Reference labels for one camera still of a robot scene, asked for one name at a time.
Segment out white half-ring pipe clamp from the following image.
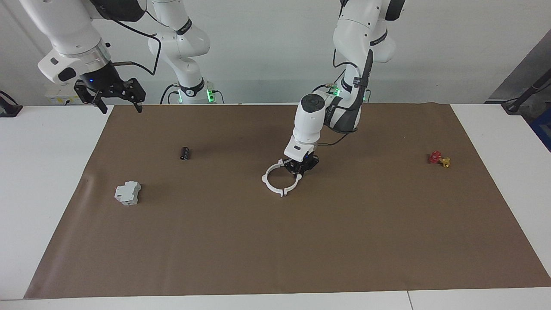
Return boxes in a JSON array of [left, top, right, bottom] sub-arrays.
[[278, 158, 302, 197], [262, 160, 285, 198]]

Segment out white wall socket box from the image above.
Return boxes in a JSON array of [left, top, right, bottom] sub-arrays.
[[45, 83, 93, 105]]

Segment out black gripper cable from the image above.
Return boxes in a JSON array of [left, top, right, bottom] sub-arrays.
[[318, 47, 371, 147], [110, 19, 162, 77]]

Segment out brown paper mat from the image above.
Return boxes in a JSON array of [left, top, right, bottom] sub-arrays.
[[24, 103, 551, 300]]

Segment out black clamp mount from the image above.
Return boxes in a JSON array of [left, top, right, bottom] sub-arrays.
[[0, 90, 23, 118]]

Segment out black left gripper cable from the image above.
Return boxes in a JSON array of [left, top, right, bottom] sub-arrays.
[[318, 47, 371, 147]]

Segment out red-handled yellow valve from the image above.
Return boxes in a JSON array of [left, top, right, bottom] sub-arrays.
[[429, 151, 451, 168]]

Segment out white circuit breaker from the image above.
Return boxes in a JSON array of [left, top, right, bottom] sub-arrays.
[[115, 181, 141, 206]]

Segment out blue crate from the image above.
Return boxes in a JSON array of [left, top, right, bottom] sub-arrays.
[[530, 108, 551, 152]]

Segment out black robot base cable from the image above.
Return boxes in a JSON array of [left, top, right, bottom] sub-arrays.
[[312, 71, 345, 104], [160, 83, 180, 105]]

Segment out black stand pole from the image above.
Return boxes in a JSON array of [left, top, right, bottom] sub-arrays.
[[501, 69, 551, 115]]

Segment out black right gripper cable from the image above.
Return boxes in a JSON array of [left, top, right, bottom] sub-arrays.
[[110, 19, 162, 77]]

